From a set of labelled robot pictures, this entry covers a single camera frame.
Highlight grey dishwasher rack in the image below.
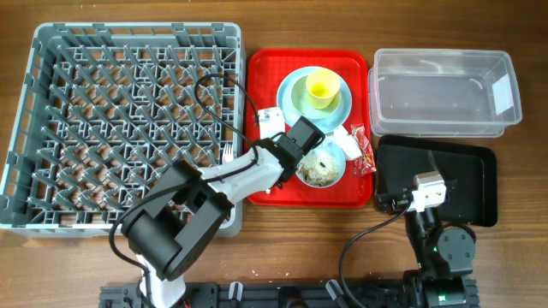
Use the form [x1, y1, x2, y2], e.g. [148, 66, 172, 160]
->
[1, 22, 246, 238]

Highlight rice and food scraps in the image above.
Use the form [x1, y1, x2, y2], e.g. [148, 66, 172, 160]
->
[296, 149, 338, 187]

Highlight yellow plastic cup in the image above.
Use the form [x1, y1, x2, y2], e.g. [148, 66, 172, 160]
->
[305, 68, 341, 110]

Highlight red plastic tray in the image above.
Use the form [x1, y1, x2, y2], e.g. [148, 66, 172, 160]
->
[247, 49, 373, 208]

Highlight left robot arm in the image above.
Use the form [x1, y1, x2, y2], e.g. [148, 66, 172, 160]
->
[112, 117, 325, 307]

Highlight white napkin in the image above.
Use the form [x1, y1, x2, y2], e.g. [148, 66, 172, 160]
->
[326, 126, 362, 161]

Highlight light blue bowl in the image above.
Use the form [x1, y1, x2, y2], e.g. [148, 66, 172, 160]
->
[310, 143, 346, 188]

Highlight clear plastic bin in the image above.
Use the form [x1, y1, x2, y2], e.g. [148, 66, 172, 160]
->
[368, 48, 522, 138]

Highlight light blue plate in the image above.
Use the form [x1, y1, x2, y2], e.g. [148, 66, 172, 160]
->
[276, 66, 352, 133]

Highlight red candy wrapper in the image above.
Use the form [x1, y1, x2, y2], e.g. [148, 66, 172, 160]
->
[351, 123, 377, 177]

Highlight black plastic tray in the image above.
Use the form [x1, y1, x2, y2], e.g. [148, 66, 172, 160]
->
[373, 135, 498, 227]

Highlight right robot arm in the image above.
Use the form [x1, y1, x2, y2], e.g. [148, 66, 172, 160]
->
[376, 151, 480, 307]

